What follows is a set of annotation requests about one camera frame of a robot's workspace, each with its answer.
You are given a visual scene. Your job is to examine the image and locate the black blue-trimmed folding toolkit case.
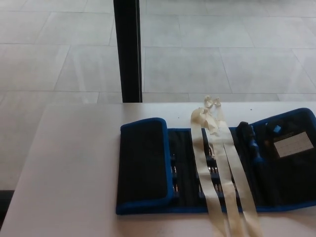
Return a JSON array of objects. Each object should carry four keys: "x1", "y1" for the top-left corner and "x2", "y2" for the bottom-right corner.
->
[{"x1": 116, "y1": 107, "x2": 316, "y2": 216}]

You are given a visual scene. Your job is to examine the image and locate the beige tape strip curled end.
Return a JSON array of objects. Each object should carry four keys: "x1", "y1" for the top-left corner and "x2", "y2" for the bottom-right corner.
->
[{"x1": 191, "y1": 106, "x2": 227, "y2": 237}]

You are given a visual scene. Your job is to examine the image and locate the white label card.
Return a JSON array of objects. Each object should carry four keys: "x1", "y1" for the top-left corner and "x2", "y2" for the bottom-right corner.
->
[{"x1": 273, "y1": 131, "x2": 315, "y2": 158}]

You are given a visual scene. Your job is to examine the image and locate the dark furniture base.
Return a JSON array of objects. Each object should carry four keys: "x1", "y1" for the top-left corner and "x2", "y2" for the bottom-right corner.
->
[{"x1": 0, "y1": 189, "x2": 14, "y2": 218}]

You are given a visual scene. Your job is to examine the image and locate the black window frame post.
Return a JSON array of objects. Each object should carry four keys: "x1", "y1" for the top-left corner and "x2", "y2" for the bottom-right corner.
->
[{"x1": 113, "y1": 0, "x2": 144, "y2": 103}]

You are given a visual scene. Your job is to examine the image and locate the blue black screwdriver handle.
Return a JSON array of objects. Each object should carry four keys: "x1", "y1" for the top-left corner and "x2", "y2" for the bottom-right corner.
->
[{"x1": 237, "y1": 120, "x2": 266, "y2": 171}]

